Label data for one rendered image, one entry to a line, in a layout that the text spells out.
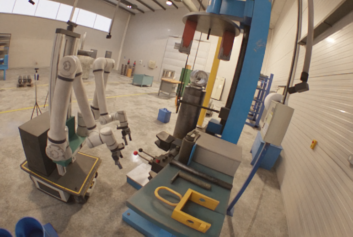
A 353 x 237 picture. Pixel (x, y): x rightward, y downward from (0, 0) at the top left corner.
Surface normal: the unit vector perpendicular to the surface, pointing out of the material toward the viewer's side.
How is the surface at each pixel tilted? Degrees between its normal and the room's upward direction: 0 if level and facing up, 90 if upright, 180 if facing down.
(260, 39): 90
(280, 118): 90
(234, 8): 90
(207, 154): 90
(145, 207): 0
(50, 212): 0
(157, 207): 0
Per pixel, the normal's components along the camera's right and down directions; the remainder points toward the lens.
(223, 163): -0.43, 0.12
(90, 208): 0.23, -0.94
